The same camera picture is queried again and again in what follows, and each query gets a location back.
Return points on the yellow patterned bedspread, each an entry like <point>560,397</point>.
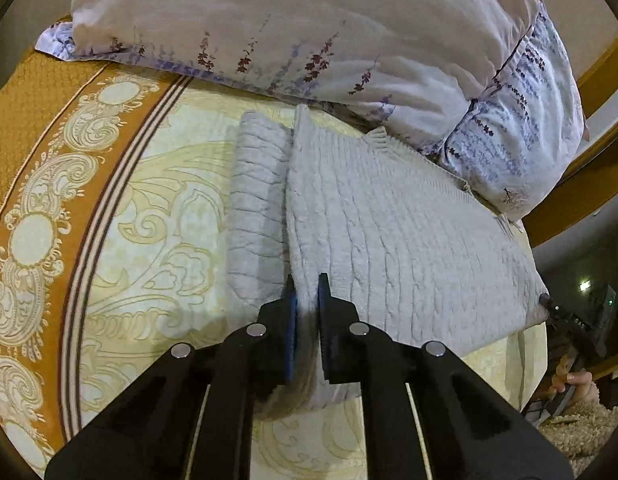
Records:
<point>139,240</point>

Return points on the wooden bed frame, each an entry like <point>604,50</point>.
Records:
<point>564,210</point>

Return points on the floral print pillow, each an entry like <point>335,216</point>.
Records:
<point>299,25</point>

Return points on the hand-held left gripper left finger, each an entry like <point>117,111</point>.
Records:
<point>289,325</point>

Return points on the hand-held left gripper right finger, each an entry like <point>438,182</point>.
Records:
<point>323,325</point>

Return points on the person's right forearm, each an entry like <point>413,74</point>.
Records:
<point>584,422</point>

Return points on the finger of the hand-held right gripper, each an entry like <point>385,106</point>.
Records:
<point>550,304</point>

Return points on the person's right hand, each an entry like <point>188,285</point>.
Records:
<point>571,381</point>

